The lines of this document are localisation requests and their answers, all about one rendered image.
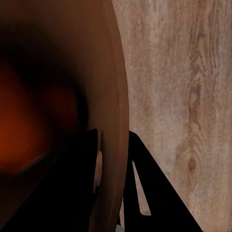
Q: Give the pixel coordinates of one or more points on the trash can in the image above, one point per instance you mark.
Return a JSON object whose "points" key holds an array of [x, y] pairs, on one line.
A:
{"points": [[74, 42]]}

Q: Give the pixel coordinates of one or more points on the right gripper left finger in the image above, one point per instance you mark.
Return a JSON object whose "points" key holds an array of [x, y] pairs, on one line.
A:
{"points": [[62, 200]]}

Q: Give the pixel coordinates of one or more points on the can of soda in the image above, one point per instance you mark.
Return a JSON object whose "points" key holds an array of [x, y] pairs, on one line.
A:
{"points": [[26, 133], [62, 104]]}

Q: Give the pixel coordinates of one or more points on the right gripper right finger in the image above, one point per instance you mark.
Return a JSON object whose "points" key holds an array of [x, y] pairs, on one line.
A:
{"points": [[168, 211]]}

